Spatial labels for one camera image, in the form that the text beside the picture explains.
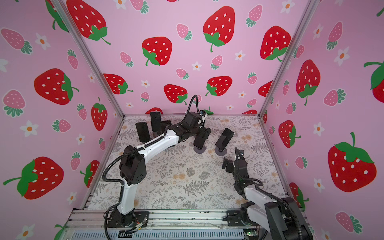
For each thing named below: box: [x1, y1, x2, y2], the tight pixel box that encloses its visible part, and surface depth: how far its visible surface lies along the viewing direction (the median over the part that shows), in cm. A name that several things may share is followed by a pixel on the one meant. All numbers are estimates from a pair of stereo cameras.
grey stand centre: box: [193, 145, 207, 154], surface depth 102 cm
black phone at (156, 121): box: [150, 111, 162, 132], surface depth 102 cm
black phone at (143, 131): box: [135, 122, 151, 143], surface depth 98 cm
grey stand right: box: [214, 146, 227, 156], surface depth 100 cm
